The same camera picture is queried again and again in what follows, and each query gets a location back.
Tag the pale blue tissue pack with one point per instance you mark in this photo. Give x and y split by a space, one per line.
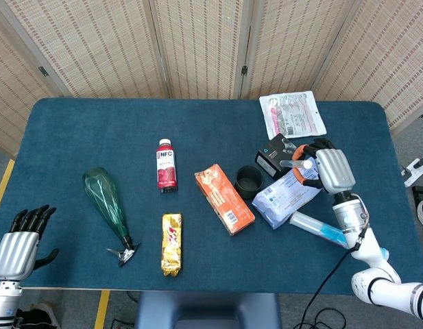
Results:
283 198

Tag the green plastic spray bottle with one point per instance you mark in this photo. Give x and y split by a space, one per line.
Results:
105 198

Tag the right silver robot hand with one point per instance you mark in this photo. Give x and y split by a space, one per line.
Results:
334 169

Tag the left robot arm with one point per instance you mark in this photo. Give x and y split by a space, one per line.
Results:
3 301

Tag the orange cardboard box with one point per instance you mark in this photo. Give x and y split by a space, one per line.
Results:
225 202

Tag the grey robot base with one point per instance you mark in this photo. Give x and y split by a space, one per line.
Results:
207 308

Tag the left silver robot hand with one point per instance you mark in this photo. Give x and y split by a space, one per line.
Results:
15 253

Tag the cling film roll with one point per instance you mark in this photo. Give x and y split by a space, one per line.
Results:
310 224

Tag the white printed plastic pouch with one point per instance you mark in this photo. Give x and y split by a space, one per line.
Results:
293 113

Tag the small black box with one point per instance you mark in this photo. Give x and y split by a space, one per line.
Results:
269 157

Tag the metal screen hinge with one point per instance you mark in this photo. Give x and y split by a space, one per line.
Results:
244 70
43 71

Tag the yellow biscuit packet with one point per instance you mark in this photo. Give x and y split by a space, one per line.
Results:
171 243

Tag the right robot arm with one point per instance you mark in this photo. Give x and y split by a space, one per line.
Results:
351 212

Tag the black mesh pen cup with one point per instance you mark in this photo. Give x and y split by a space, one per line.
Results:
249 186

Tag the blue table cloth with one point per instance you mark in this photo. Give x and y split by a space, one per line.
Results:
211 137

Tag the clear test tube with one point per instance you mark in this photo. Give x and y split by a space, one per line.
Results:
287 163

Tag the woven folding screen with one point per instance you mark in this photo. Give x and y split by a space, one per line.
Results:
94 44

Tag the white floor stand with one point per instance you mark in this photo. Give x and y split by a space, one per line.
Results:
415 173

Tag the red NFC juice bottle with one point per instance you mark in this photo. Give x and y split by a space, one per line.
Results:
166 168

